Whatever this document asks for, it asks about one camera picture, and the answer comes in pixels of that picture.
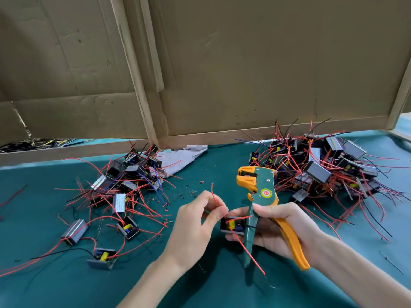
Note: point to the person's left hand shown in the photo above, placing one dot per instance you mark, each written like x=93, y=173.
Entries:
x=192, y=234

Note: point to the person's right hand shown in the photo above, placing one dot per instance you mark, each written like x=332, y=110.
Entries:
x=289, y=231

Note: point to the person's right forearm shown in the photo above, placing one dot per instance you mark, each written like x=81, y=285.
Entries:
x=363, y=272

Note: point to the crumpled grey plastic bag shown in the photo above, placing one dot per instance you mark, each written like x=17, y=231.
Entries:
x=183, y=157

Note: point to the flat grey board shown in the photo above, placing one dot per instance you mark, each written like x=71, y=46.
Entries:
x=402, y=128

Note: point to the smooth brown cardboard panel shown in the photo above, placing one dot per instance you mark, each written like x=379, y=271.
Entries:
x=282, y=54

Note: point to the thin wooden strip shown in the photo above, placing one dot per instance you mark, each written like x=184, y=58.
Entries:
x=153, y=45

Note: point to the creased brown cardboard panel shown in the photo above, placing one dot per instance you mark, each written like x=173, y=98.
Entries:
x=58, y=54

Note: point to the long wooden bottom rail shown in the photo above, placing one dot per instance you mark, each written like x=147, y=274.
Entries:
x=276, y=132

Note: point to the short wooden bottom rail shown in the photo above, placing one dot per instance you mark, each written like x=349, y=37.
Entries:
x=64, y=152

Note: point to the wooden corner post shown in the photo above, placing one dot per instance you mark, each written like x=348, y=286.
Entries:
x=399, y=99

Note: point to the wide wooden post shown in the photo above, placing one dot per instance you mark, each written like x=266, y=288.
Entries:
x=135, y=67

